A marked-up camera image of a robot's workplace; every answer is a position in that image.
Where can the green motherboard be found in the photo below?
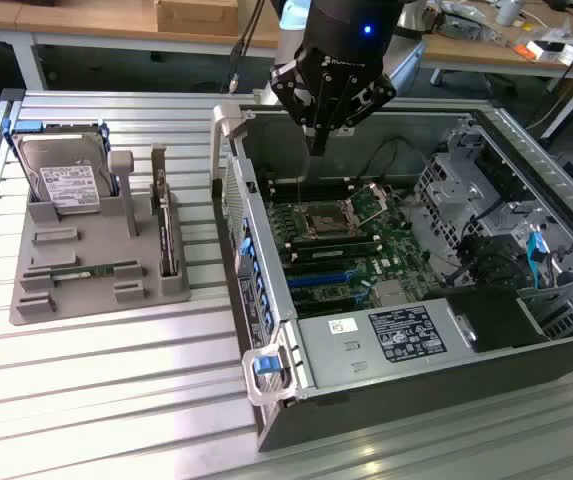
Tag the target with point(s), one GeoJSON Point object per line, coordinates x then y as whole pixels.
{"type": "Point", "coordinates": [401, 245]}

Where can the grey cup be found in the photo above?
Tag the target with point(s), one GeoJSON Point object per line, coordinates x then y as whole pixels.
{"type": "Point", "coordinates": [510, 11]}

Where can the black RAM slot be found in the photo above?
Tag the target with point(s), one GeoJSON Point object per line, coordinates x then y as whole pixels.
{"type": "Point", "coordinates": [316, 196]}
{"type": "Point", "coordinates": [286, 186]}

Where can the installed black RAM stick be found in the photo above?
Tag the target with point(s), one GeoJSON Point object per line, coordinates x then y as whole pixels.
{"type": "Point", "coordinates": [336, 252]}

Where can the pile of electronic parts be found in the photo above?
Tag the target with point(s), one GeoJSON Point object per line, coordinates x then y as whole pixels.
{"type": "Point", "coordinates": [468, 25]}

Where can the metal disk bay cage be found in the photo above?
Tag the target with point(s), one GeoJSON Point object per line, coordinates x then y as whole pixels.
{"type": "Point", "coordinates": [446, 200]}

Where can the hard disk with blue bracket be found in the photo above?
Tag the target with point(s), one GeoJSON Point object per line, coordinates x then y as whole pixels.
{"type": "Point", "coordinates": [61, 160]}

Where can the blue expansion slot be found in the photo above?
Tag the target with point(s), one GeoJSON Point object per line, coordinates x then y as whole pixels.
{"type": "Point", "coordinates": [316, 280]}

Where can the grey power supply unit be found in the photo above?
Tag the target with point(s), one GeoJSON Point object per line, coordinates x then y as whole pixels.
{"type": "Point", "coordinates": [336, 360]}

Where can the grey case corner bracket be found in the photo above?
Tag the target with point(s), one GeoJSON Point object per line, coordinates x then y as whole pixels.
{"type": "Point", "coordinates": [228, 117]}
{"type": "Point", "coordinates": [266, 392]}

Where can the grey parts rack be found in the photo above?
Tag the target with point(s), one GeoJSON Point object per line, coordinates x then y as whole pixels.
{"type": "Point", "coordinates": [91, 300]}

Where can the blue case latch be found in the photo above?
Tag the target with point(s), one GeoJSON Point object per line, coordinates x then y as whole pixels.
{"type": "Point", "coordinates": [263, 365]}

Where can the black graphics card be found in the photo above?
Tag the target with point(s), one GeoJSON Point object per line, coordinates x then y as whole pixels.
{"type": "Point", "coordinates": [166, 235]}

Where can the silver chipset heat sink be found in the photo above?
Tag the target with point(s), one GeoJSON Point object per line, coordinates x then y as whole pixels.
{"type": "Point", "coordinates": [391, 292]}

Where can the wooden desk white frame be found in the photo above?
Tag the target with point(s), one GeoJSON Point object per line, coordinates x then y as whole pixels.
{"type": "Point", "coordinates": [66, 20]}
{"type": "Point", "coordinates": [466, 52]}

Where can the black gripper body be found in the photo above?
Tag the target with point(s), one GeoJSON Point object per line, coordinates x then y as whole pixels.
{"type": "Point", "coordinates": [346, 35]}

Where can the brown cardboard box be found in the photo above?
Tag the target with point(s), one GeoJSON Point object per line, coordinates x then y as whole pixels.
{"type": "Point", "coordinates": [196, 17]}

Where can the metal socket cover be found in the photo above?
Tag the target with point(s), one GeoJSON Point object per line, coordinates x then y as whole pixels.
{"type": "Point", "coordinates": [371, 202]}

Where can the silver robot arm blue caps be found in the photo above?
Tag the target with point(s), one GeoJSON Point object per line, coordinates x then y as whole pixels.
{"type": "Point", "coordinates": [290, 15]}

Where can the thin locking lever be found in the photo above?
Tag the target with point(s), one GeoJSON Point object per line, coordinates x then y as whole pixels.
{"type": "Point", "coordinates": [298, 190]}

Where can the open black PC case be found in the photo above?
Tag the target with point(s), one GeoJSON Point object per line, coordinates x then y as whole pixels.
{"type": "Point", "coordinates": [416, 397]}

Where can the loose green RAM stick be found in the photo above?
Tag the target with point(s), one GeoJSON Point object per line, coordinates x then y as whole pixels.
{"type": "Point", "coordinates": [86, 272]}

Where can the orange and white box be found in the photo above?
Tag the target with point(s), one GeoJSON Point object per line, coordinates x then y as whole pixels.
{"type": "Point", "coordinates": [536, 50]}

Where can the black expansion slot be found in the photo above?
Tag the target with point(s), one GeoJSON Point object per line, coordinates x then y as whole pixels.
{"type": "Point", "coordinates": [323, 304]}

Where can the CPU socket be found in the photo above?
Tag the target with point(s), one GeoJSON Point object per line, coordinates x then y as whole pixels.
{"type": "Point", "coordinates": [326, 220]}

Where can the black air shroud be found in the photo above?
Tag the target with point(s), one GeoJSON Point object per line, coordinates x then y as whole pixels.
{"type": "Point", "coordinates": [496, 320]}

